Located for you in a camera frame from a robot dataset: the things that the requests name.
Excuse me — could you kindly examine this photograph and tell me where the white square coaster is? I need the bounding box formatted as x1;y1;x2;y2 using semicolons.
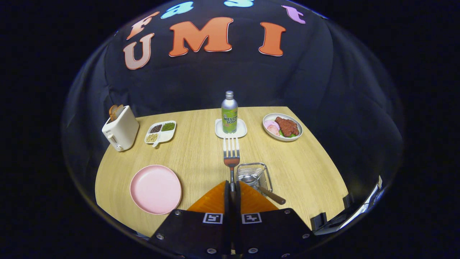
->
215;118;248;139

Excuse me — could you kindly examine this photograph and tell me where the metal fork with wooden handle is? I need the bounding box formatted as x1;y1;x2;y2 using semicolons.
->
223;137;240;193

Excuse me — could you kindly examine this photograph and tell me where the pink round plate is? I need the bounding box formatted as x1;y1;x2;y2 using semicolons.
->
130;165;183;215

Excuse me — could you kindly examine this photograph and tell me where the white plate with food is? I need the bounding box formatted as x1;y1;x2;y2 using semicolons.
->
262;113;303;142

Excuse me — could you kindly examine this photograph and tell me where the toasted bread slice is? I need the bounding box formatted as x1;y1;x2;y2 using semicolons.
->
109;104;124;122

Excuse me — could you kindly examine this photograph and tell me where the red meat piece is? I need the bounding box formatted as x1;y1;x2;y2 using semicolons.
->
275;117;299;137

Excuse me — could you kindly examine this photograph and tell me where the metal spoon with wooden handle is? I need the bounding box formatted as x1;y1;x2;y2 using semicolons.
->
241;175;286;205

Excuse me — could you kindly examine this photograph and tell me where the cream white toaster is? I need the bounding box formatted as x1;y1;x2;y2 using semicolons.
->
102;105;139;152

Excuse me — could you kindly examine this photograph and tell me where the metal mesh basket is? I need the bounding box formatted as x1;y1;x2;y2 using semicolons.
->
236;163;273;195

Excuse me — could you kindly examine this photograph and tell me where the silver green soda bottle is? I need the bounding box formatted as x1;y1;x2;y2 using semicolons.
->
221;91;238;134

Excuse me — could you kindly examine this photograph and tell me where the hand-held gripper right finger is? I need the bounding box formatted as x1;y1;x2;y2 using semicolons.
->
235;180;316;258

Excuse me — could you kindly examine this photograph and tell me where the white divided snack dish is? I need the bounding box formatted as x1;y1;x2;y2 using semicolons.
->
144;121;177;148

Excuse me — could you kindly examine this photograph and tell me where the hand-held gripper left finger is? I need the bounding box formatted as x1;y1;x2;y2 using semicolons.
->
148;180;231;258

